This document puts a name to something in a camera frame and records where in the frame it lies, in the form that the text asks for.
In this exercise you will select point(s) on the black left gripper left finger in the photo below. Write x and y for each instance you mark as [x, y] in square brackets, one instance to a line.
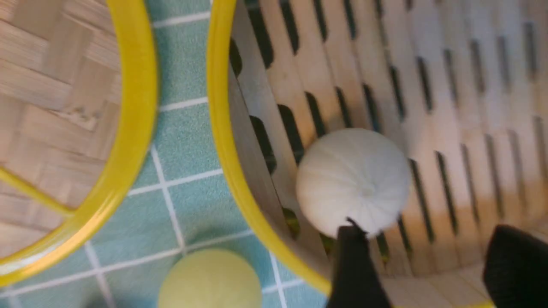
[355, 282]

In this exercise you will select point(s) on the white bun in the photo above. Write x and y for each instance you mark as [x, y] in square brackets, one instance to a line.
[353, 176]

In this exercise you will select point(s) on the yellow-rimmed bamboo steamer tray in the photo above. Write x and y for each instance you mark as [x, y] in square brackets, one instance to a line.
[459, 85]

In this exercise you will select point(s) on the yellow-green bun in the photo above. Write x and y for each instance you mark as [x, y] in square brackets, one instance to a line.
[211, 278]

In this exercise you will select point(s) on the yellow-rimmed bamboo steamer lid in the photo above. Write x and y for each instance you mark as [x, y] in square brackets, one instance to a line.
[79, 95]

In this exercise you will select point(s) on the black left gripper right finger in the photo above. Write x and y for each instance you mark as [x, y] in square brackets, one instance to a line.
[516, 269]

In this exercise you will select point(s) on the green checkered tablecloth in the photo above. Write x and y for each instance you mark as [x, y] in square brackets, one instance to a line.
[179, 204]

